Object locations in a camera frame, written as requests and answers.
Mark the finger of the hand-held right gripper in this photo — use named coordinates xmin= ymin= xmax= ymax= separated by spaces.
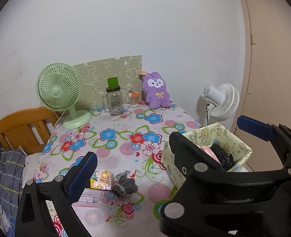
xmin=160 ymin=132 xmax=235 ymax=228
xmin=237 ymin=116 xmax=291 ymax=178

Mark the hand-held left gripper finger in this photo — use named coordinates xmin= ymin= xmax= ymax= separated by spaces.
xmin=15 ymin=151 xmax=98 ymax=237

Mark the pink packet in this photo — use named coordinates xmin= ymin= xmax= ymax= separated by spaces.
xmin=200 ymin=145 xmax=221 ymax=165

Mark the cartoon printed tissue pack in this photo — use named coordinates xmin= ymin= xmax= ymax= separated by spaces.
xmin=90 ymin=170 xmax=114 ymax=190

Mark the yellow cartoon printed storage box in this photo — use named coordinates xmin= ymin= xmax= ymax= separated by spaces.
xmin=160 ymin=125 xmax=252 ymax=189

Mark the clear pack of straws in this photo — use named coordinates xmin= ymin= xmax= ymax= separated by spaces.
xmin=79 ymin=188 xmax=111 ymax=204

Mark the grey knit glove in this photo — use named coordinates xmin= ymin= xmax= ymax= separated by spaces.
xmin=111 ymin=170 xmax=138 ymax=197

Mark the white floor fan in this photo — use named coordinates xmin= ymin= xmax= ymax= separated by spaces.
xmin=201 ymin=83 xmax=240 ymax=122

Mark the white bedding cloth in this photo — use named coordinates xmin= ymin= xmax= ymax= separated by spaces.
xmin=24 ymin=153 xmax=42 ymax=178

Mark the beige door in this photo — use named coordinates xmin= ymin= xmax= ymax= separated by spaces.
xmin=235 ymin=0 xmax=291 ymax=173

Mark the purple plush bunny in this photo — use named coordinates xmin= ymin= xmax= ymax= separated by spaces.
xmin=138 ymin=70 xmax=171 ymax=110

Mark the grey plaid pillow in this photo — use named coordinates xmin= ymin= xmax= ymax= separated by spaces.
xmin=0 ymin=142 xmax=27 ymax=213

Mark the glass mug jar green lid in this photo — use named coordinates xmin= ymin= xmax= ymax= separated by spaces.
xmin=101 ymin=77 xmax=124 ymax=116

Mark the cotton swab jar orange lid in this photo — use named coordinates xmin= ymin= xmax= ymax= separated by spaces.
xmin=128 ymin=91 xmax=141 ymax=107

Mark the wooden bed headboard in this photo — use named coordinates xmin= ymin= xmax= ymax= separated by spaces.
xmin=0 ymin=106 xmax=62 ymax=155

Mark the green desk fan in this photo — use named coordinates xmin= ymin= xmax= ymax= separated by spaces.
xmin=36 ymin=63 xmax=92 ymax=129

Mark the green cartoon printed board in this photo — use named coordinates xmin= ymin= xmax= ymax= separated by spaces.
xmin=73 ymin=55 xmax=142 ymax=110

